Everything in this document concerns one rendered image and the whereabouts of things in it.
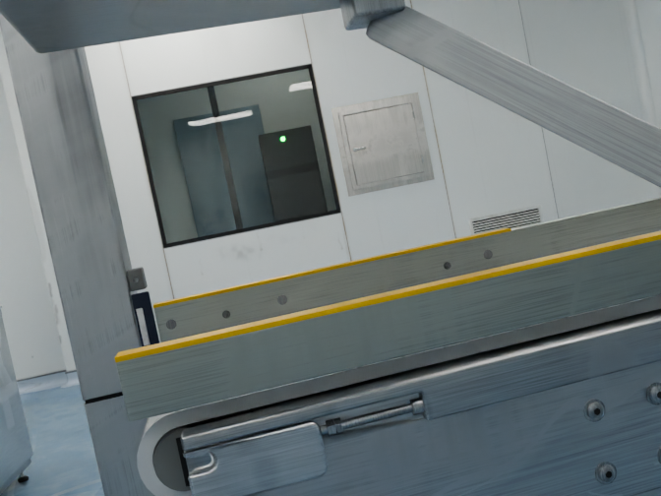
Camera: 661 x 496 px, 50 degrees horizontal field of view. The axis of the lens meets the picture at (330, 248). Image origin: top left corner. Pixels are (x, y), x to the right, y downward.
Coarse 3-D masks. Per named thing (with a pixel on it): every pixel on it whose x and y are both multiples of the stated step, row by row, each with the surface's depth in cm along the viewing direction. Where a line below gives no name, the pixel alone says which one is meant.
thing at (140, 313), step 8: (136, 296) 63; (144, 296) 63; (136, 304) 63; (144, 304) 63; (136, 312) 63; (144, 312) 63; (152, 312) 63; (136, 320) 63; (144, 320) 63; (152, 320) 63; (144, 328) 63; (152, 328) 63; (144, 336) 63; (152, 336) 63; (144, 344) 63
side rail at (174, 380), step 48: (480, 288) 39; (528, 288) 39; (576, 288) 40; (624, 288) 40; (240, 336) 37; (288, 336) 37; (336, 336) 37; (384, 336) 38; (432, 336) 38; (480, 336) 39; (144, 384) 36; (192, 384) 36; (240, 384) 37
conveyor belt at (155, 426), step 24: (600, 312) 42; (624, 312) 42; (504, 336) 41; (528, 336) 41; (408, 360) 40; (432, 360) 40; (288, 384) 39; (312, 384) 39; (336, 384) 39; (192, 408) 38; (216, 408) 38; (240, 408) 38; (144, 432) 39; (144, 456) 37; (144, 480) 38
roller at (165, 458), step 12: (204, 420) 40; (168, 432) 38; (180, 432) 37; (156, 444) 38; (168, 444) 37; (180, 444) 37; (156, 456) 37; (168, 456) 37; (180, 456) 37; (156, 468) 37; (168, 468) 37; (180, 468) 37; (168, 480) 37; (180, 480) 37
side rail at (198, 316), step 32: (544, 224) 68; (576, 224) 69; (608, 224) 70; (640, 224) 70; (416, 256) 66; (448, 256) 67; (480, 256) 67; (512, 256) 68; (544, 256) 69; (256, 288) 64; (288, 288) 64; (320, 288) 65; (352, 288) 65; (384, 288) 66; (160, 320) 62; (192, 320) 63; (224, 320) 63; (256, 320) 64
